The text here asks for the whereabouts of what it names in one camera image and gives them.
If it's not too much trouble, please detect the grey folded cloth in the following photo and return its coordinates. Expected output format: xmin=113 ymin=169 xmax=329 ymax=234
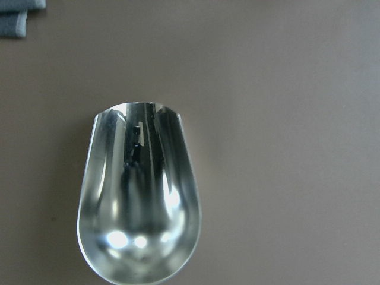
xmin=1 ymin=0 xmax=46 ymax=38

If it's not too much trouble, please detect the steel ice scoop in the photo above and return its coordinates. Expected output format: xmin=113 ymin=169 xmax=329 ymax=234
xmin=77 ymin=102 xmax=202 ymax=284

